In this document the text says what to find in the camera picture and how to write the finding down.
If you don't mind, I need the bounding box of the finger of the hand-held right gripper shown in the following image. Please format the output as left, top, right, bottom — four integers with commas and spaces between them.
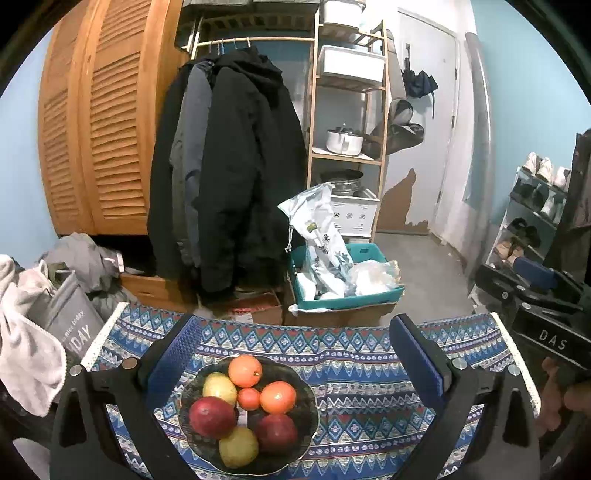
512, 256, 558, 290
475, 264, 548, 319

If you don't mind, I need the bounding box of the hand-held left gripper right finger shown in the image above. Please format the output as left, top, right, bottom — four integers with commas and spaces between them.
390, 314, 541, 480

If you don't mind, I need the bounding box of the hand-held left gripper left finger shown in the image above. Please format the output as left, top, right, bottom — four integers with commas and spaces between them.
50, 316, 204, 480

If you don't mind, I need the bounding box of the yellow lemon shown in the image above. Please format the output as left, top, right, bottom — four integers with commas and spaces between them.
202, 372, 238, 407
218, 425, 259, 469

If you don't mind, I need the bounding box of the large orange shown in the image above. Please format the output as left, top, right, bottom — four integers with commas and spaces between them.
228, 354, 263, 388
259, 381, 297, 415

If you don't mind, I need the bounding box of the bright red apple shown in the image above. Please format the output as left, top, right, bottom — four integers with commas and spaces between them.
188, 396, 238, 439

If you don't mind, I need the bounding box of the dark glass plate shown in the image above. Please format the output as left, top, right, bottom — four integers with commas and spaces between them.
179, 354, 320, 476

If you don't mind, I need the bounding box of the dark red apple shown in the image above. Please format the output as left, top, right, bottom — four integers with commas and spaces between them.
254, 413, 299, 455

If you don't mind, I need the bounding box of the person's right hand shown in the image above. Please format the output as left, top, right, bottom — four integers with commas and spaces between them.
538, 357, 591, 432

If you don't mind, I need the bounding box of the patterned blue tablecloth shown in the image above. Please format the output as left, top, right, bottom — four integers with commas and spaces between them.
78, 302, 541, 480

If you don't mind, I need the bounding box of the plain cardboard box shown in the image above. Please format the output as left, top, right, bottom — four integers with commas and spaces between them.
119, 272, 197, 315

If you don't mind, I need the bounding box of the shoe rack with shoes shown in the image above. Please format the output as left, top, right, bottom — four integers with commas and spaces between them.
489, 152, 573, 273

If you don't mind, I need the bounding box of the cardboard box with red print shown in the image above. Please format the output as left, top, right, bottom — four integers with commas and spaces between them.
198, 286, 283, 326

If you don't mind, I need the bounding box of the large cardboard box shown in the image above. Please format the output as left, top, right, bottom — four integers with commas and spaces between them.
283, 272, 400, 328

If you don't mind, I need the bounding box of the clear plastic bag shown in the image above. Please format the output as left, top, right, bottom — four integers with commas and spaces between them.
344, 259, 402, 296

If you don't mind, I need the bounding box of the teal plastic basket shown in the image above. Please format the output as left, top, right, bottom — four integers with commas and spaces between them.
288, 242, 406, 312

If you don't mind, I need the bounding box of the grey tote bag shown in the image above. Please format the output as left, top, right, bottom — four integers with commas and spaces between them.
44, 270, 105, 365

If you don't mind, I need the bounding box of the grey clothes pile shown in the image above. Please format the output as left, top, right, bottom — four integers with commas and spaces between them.
39, 232, 125, 319

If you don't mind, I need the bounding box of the white door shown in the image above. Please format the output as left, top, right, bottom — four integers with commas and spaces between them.
376, 7, 462, 236

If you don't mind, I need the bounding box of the white towel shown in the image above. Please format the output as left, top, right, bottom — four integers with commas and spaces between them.
0, 254, 68, 418

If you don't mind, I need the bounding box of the white patterned crate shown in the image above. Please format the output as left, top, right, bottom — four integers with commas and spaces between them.
330, 189, 380, 238

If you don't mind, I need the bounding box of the white rice bag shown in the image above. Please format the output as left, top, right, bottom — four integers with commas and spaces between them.
278, 182, 356, 298

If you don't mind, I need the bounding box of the grey hanging bag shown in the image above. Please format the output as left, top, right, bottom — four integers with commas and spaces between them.
369, 98, 426, 158

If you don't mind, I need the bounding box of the steel pot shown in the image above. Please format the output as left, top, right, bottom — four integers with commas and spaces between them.
320, 169, 365, 197

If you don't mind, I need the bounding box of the wooden shelf rack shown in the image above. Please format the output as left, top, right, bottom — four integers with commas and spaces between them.
305, 0, 391, 245

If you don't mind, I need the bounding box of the black hooded jacket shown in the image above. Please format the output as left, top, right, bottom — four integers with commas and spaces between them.
147, 46, 308, 301

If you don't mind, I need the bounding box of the grey jacket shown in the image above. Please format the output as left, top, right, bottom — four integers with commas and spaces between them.
168, 62, 215, 268

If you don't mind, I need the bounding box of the white pot with lid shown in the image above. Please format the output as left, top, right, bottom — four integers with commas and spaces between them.
325, 127, 365, 155

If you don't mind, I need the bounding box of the navy folded umbrella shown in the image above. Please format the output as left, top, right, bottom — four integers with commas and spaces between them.
402, 44, 439, 121

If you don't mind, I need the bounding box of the grey folded board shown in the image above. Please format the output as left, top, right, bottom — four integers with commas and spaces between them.
385, 28, 409, 102

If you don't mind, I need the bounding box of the wooden louvered wardrobe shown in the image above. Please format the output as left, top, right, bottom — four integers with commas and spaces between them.
37, 0, 195, 238

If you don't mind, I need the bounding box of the large white storage bin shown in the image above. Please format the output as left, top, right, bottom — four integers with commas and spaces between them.
318, 45, 386, 86

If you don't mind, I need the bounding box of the small white storage bin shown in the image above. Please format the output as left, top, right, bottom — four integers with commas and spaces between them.
321, 0, 368, 28

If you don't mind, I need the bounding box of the dark fabric storage box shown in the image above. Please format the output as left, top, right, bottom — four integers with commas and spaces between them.
180, 0, 321, 24

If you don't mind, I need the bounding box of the wooden clothes rail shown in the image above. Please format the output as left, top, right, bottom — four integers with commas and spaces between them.
185, 34, 319, 52

